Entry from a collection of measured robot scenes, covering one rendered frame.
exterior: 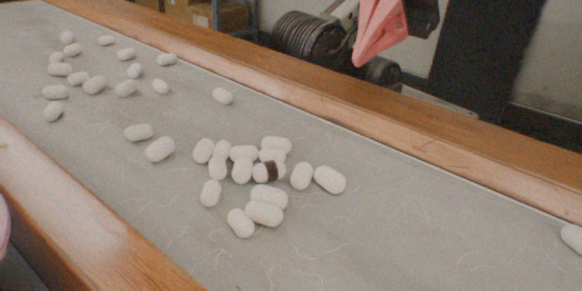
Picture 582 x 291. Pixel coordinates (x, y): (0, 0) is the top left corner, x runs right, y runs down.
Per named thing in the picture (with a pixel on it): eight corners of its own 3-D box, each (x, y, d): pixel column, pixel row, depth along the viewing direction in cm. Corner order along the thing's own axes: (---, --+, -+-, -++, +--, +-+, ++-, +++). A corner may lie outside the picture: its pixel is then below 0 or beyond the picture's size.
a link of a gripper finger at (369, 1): (387, 57, 40) (430, -15, 42) (328, 40, 44) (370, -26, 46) (398, 92, 46) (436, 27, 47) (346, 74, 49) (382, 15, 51)
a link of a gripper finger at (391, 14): (366, 51, 41) (409, -18, 43) (311, 35, 45) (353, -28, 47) (379, 85, 47) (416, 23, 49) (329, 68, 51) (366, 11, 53)
